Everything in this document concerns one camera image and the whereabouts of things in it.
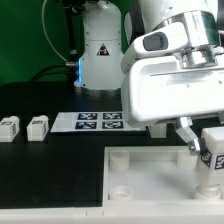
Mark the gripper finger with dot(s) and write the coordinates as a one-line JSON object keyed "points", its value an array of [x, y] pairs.
{"points": [[182, 127]]}

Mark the white square tabletop tray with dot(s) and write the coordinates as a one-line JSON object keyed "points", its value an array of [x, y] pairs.
{"points": [[150, 173]]}

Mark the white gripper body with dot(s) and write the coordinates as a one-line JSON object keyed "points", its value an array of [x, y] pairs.
{"points": [[159, 90]]}

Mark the white front rail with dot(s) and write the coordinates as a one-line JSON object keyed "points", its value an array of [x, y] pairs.
{"points": [[199, 212]]}

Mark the wrist camera housing white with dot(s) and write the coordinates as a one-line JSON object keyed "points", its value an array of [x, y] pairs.
{"points": [[167, 40]]}

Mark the black pole with cables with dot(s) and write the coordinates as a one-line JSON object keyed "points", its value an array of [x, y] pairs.
{"points": [[71, 65]]}

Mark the white marker sheet with tags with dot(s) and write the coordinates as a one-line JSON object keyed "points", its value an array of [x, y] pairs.
{"points": [[90, 121]]}

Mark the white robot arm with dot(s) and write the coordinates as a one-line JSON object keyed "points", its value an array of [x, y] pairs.
{"points": [[108, 34]]}

